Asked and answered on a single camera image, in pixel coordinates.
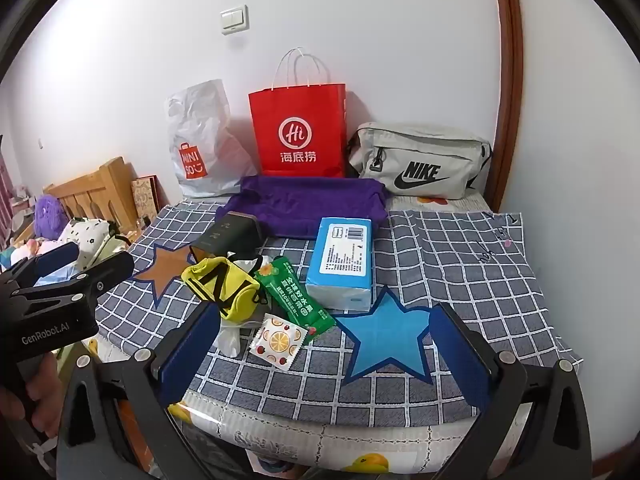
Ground white black-dotted bag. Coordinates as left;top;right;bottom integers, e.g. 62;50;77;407
59;216;121;266

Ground white wall light switch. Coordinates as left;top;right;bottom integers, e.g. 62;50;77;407
220;5;249;36

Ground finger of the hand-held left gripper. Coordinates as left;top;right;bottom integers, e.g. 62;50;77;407
10;251;136;307
0;241;82;287

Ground grey waist bag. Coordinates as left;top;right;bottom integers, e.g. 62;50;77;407
347;122;493;197

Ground white plastic shopping bag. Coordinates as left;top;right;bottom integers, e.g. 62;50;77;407
166;79;258;198

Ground red paper bag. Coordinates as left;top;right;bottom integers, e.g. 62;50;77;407
248;47;347;178

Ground dark green box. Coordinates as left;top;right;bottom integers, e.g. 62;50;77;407
190;211;266;264

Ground pink plush toy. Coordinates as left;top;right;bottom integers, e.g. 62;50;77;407
15;238;56;261

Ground purple towel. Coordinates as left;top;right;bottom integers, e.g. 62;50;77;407
216;176;390;239

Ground green packet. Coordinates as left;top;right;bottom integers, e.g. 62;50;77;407
255;256;337;344

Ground brown wooden door frame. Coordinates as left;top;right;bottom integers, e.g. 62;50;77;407
490;0;524;211

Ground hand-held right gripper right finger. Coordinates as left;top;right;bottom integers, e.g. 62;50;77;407
427;302;593;480

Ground grey checked star blanket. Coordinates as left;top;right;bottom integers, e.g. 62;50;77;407
95;199;583;428

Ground white fruit print packet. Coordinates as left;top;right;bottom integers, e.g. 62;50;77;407
248;313;307;370

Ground person's left hand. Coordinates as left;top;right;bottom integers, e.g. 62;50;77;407
0;352;65;431

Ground wooden headboard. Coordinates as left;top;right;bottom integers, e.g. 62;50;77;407
45;156;141;233

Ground white glove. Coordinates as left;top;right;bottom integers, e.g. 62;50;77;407
234;256;265;276
215;310;262;358

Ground patterned book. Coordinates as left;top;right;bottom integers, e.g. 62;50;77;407
131;175;163;221

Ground blue tissue pack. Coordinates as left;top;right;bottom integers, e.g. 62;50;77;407
305;217;375;311

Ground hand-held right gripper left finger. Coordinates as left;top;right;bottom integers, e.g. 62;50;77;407
57;301;223;480

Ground yellow black pouch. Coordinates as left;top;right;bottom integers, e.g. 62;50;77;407
181;257;262;323

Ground purple plush toy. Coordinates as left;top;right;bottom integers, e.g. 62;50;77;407
34;195;68;238

